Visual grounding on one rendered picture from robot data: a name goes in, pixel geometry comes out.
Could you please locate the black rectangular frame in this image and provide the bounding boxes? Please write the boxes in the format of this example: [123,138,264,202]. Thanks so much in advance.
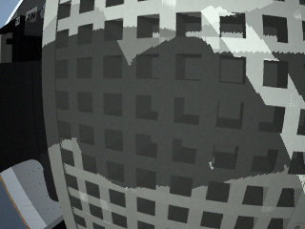
[0,15,44,62]

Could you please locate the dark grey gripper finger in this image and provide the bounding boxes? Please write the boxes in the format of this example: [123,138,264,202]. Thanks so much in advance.
[0,60,59,202]

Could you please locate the white label with black lettering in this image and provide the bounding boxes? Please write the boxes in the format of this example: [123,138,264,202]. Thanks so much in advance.
[26,7,37,22]

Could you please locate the grey metal base plate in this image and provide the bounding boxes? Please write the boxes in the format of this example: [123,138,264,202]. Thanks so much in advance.
[0,0,62,229]

